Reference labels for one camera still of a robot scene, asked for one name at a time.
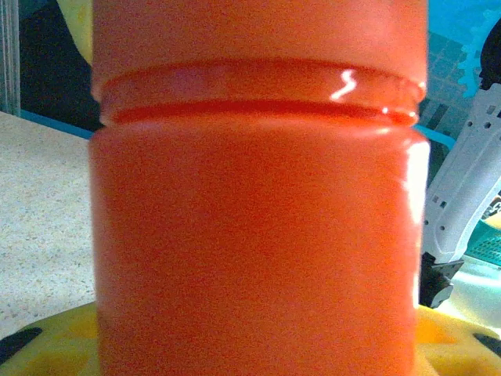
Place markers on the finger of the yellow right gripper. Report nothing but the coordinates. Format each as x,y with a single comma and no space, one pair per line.
80,23

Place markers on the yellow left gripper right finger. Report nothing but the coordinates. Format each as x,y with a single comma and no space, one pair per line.
450,344

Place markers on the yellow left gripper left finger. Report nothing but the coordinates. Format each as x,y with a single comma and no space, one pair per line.
58,348

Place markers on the orange bottle cap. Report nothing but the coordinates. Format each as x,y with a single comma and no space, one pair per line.
254,27

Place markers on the orange cylinder block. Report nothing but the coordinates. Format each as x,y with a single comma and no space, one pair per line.
254,235

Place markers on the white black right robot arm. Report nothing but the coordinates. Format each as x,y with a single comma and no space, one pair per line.
469,164

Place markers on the aluminium frame post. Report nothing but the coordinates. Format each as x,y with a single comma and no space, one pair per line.
9,58

